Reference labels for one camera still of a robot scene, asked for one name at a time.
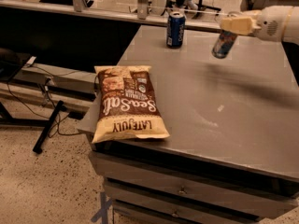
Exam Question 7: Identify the sea salt chips bag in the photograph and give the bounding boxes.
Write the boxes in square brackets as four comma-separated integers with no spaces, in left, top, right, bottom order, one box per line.
[93,65,170,144]

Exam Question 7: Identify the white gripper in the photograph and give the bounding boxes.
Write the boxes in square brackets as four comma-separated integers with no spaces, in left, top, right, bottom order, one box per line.
[220,6,293,42]

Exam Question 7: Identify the blue pepsi can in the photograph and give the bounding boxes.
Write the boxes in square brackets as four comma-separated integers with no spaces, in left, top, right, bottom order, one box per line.
[166,11,185,48]

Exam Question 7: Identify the black floor stand bar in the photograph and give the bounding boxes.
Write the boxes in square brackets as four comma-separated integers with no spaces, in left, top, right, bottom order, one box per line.
[33,101,64,154]

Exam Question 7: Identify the black cable on floor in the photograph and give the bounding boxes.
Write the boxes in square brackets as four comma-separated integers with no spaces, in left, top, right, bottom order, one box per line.
[5,63,85,138]

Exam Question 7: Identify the black desk at left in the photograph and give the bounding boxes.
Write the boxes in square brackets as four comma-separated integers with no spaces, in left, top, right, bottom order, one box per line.
[0,48,31,83]

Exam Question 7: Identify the grey drawer cabinet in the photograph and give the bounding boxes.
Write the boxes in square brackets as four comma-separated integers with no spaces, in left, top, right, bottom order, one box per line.
[89,141,299,224]

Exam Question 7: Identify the red bull can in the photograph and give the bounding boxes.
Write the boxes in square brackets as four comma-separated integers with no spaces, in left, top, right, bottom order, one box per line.
[212,30,237,59]

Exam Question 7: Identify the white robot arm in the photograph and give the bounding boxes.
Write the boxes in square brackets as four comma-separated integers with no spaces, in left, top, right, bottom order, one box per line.
[220,6,299,45]

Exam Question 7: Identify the metal rail barrier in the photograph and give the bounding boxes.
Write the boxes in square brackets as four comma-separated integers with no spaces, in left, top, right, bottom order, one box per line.
[0,0,281,35]

